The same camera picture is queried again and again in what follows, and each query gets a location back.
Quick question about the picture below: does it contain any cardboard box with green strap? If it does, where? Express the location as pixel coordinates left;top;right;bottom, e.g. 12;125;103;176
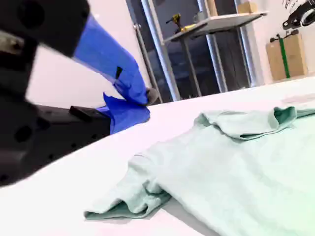
265;33;309;82

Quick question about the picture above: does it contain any yellow black cordless drill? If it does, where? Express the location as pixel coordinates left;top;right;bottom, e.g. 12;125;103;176
165;13;183;34

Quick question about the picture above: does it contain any pale green T-shirt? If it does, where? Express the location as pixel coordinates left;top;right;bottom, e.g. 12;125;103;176
83;105;315;236

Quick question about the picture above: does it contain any thin grey pole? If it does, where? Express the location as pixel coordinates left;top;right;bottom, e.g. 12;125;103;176
133;24;163;104

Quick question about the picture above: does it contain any black device with ring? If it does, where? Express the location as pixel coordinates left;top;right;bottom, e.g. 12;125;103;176
282;0;315;31

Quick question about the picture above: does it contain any black handlebar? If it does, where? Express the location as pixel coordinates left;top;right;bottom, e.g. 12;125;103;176
269;30;300;43

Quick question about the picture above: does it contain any white workbench table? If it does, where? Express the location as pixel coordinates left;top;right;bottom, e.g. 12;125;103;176
162;11;269;102

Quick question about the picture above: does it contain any tall narrow cardboard box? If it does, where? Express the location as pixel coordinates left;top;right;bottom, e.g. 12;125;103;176
206;0;219;17

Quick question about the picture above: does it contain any thick silver frame post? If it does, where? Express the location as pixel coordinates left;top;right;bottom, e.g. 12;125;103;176
141;0;182;102

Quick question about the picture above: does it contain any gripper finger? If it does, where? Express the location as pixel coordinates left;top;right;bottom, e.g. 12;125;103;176
0;0;159;107
31;92;151;173

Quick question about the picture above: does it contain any small cardboard box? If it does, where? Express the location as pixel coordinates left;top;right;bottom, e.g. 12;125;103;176
237;1;258;14

